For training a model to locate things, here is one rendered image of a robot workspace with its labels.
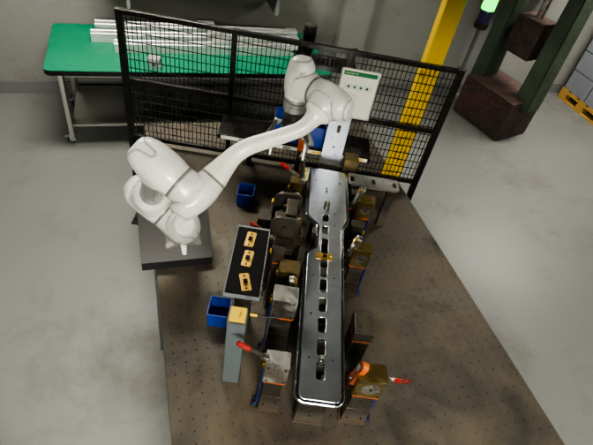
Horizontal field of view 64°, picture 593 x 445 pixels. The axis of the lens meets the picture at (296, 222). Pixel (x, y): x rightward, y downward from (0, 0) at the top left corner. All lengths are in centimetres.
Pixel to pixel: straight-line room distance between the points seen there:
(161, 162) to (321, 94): 58
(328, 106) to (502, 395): 155
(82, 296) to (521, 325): 300
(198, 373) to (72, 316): 130
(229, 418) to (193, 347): 36
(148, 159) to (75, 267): 195
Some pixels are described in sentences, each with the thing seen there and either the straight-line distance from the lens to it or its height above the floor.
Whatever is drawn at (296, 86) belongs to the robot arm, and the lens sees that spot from 173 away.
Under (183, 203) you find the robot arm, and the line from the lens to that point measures 163.
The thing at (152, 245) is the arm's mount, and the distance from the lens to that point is 244.
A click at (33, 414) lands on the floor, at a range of 297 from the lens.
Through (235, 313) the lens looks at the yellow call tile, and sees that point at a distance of 175.
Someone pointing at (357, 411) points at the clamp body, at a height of 81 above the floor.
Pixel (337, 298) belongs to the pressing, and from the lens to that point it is 206.
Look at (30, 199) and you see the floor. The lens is 404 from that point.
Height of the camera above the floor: 260
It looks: 43 degrees down
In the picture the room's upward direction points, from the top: 12 degrees clockwise
